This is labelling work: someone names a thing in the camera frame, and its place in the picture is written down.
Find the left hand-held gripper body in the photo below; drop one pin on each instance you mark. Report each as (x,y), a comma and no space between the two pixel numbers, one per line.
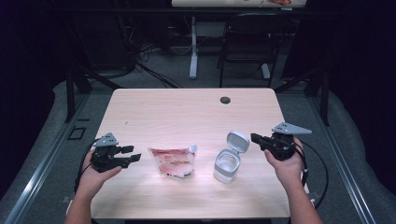
(106,157)

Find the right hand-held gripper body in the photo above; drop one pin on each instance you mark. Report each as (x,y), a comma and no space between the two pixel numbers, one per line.
(281,146)

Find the white and red refill pouch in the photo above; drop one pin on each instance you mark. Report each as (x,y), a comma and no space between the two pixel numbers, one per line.
(174,161)

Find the clear container with white lid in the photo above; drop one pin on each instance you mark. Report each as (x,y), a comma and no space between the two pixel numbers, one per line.
(227,168)

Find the person's left hand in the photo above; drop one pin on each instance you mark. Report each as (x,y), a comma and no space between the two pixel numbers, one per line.
(93,182)

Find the person's right hand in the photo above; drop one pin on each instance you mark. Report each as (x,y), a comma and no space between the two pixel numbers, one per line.
(289,174)

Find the black metal stand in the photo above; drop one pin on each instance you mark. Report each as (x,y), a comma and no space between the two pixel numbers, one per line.
(324,99)
(70,93)

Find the white desk foot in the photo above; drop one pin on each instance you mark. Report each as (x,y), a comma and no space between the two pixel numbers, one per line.
(265,71)

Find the black folding chair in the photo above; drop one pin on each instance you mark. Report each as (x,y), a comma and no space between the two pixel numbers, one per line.
(252,37)

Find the white desk leg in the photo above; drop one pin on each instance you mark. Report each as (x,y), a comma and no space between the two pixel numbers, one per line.
(194,46)

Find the orange thing on background desk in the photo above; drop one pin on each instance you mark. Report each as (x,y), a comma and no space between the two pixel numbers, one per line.
(280,2)

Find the light wooden background desk top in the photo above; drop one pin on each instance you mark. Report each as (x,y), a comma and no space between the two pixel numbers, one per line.
(218,3)

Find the grey metal corner bracket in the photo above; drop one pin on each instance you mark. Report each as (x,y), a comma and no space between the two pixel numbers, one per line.
(315,195)
(65,199)

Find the aluminium floor rail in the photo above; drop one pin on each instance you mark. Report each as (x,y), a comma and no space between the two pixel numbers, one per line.
(345,177)
(37,174)

